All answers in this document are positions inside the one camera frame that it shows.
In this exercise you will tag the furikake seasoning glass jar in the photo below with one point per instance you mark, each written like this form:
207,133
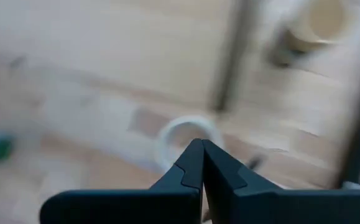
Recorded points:
316,25

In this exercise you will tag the white tape roll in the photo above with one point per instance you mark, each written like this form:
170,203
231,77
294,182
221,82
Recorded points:
186,119

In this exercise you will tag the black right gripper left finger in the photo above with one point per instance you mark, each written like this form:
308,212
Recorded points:
167,205

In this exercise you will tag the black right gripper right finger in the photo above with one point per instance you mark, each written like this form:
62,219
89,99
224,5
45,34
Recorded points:
260,205

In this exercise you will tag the black metal wood-top shelf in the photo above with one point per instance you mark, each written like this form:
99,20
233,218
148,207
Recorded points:
232,62

